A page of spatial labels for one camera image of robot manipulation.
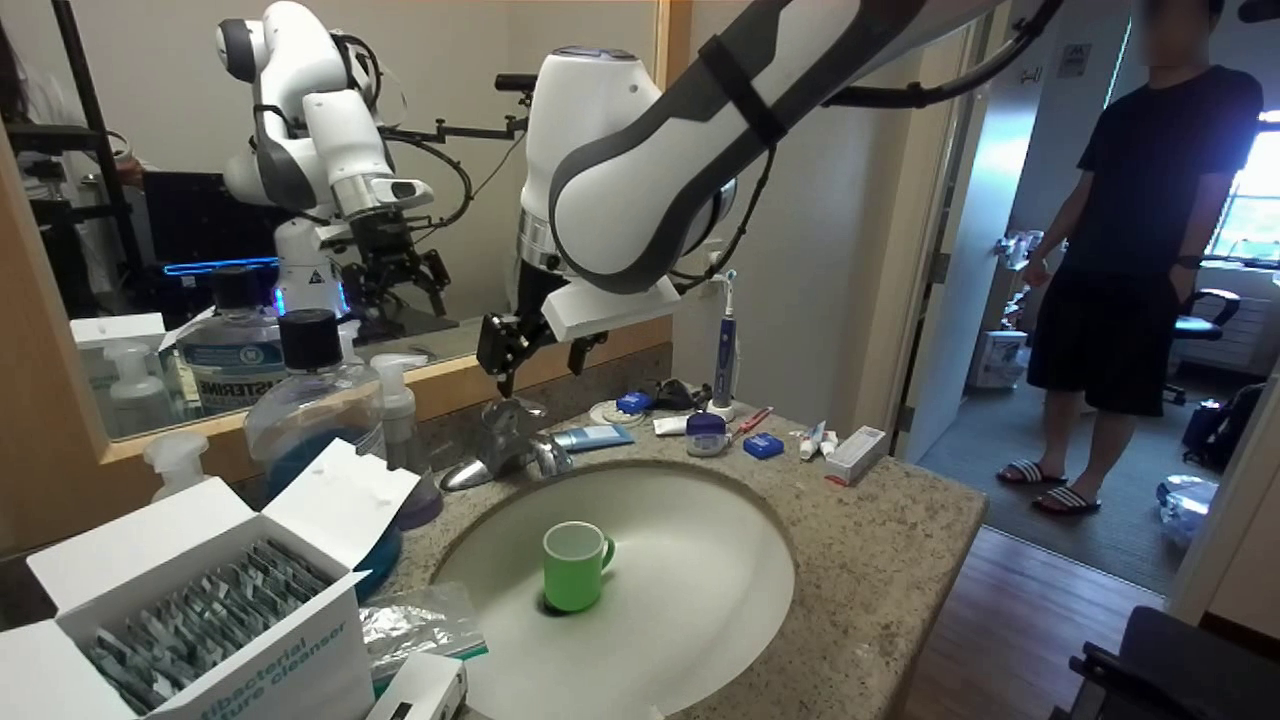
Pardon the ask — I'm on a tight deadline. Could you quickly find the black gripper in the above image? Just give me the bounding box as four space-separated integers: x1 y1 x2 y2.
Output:
473 262 612 401

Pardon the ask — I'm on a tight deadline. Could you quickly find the chrome faucet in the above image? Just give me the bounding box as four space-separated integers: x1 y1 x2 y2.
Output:
438 395 578 497

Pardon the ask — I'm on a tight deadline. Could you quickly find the green mug white inside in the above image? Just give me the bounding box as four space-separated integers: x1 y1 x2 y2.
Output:
535 517 621 617

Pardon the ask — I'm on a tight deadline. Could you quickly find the white oval sink basin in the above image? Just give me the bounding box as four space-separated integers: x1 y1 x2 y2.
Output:
428 457 800 720

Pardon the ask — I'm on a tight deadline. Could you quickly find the blue silver toothpaste tube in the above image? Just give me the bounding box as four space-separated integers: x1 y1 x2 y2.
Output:
550 418 640 460

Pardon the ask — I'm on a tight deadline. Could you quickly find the clear pump bottle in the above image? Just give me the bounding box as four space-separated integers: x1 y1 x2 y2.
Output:
364 353 426 464

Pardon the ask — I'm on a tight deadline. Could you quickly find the white blue electric toothbrush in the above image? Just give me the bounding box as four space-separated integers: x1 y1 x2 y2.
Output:
710 271 745 421

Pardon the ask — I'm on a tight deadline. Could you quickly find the blue white oval container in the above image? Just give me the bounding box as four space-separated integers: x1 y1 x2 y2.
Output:
679 407 737 460

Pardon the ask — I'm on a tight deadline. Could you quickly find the red toothbrush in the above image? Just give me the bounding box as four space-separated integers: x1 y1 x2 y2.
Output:
728 401 776 440

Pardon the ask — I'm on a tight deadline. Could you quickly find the blue mouthwash bottle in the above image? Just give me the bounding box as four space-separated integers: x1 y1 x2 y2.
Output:
239 307 448 596

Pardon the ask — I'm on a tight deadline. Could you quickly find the clear plastic zip bag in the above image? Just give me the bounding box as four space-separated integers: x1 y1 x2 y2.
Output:
358 599 491 688

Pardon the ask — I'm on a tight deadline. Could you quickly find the small long white box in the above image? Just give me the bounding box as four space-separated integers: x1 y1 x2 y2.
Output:
364 650 473 720

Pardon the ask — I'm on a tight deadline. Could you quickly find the white teal open box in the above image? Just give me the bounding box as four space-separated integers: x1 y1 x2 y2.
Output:
0 437 426 720

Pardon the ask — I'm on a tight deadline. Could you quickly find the white bin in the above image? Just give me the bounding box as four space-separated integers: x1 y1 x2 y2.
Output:
966 326 1040 401

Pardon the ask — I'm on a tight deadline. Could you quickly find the person in black clothes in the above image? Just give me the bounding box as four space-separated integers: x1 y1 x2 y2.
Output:
998 0 1269 522

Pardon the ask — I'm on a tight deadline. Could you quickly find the white plastic bag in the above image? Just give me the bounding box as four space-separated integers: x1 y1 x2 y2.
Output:
1152 473 1224 552

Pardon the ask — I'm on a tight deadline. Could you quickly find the black bag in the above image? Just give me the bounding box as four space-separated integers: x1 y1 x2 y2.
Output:
1178 382 1272 473

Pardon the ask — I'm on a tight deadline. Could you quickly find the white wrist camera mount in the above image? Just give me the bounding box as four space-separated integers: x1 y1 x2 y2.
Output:
535 271 688 344

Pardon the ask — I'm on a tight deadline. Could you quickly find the black charger cable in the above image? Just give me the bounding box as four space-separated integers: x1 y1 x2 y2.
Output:
653 376 712 418

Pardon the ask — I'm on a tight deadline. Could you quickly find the wood framed wall mirror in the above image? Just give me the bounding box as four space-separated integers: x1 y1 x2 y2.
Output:
0 0 696 473

